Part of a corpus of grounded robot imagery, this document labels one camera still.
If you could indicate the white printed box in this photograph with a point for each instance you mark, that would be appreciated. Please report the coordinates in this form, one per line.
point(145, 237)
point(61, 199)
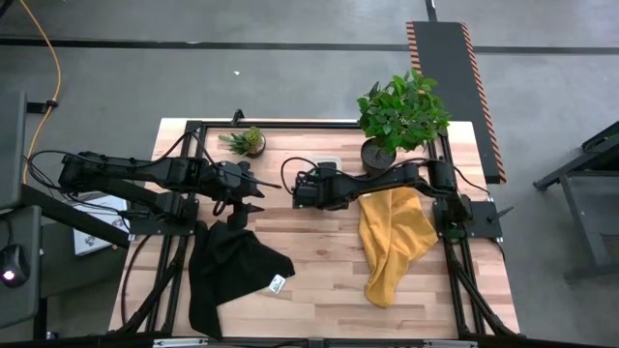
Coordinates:
point(92, 241)

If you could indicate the black mouse with light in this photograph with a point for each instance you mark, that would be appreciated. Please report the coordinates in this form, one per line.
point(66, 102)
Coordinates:
point(12, 263)

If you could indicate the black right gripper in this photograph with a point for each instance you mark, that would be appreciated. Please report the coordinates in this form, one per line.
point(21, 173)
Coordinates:
point(324, 191)

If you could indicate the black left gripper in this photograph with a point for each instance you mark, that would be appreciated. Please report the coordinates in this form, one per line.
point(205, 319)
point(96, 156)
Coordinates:
point(227, 179)

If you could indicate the leafy plant in black pot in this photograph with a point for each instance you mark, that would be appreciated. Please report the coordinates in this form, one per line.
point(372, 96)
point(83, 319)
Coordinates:
point(401, 116)

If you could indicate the black striped-edge floor mat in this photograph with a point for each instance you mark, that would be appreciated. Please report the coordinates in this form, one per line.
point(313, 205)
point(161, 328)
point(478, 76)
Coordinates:
point(445, 53)

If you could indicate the yellow cloth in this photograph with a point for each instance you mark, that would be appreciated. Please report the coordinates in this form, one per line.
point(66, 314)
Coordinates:
point(392, 241)

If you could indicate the black metal table frame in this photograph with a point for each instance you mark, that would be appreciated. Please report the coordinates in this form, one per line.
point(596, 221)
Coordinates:
point(290, 124)

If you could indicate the black cloth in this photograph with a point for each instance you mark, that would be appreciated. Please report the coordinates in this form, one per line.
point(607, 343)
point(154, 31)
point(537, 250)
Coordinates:
point(227, 270)

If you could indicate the small potted succulent plant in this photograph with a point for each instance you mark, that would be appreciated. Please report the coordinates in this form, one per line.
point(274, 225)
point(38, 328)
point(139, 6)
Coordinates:
point(251, 142)

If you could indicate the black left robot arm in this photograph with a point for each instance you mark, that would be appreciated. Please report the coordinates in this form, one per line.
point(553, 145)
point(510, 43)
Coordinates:
point(121, 169)

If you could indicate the gray side desk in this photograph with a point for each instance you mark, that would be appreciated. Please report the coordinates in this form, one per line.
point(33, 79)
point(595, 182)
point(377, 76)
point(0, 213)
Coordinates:
point(9, 145)

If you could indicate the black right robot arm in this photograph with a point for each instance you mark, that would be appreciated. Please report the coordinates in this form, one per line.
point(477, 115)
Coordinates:
point(411, 176)

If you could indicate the white paper tag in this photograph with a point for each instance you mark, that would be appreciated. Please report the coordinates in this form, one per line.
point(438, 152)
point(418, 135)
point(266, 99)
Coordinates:
point(277, 284)

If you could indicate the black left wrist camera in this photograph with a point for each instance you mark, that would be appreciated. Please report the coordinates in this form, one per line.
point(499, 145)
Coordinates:
point(238, 220)

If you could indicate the black metal stand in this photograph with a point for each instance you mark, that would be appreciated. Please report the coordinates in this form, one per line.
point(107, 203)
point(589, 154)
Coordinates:
point(585, 212)

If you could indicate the clear plastic tupperware container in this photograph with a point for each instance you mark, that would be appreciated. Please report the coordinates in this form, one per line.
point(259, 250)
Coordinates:
point(333, 159)

